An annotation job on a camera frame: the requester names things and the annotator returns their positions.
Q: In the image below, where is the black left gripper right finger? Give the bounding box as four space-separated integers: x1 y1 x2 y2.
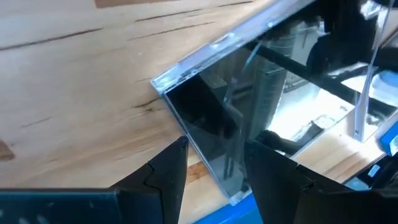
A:
244 139 398 224

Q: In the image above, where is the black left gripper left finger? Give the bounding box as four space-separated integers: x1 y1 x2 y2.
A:
111 136 190 224

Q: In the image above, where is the blue jewel case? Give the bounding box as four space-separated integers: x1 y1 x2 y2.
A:
192 192 264 224
379 121 398 156

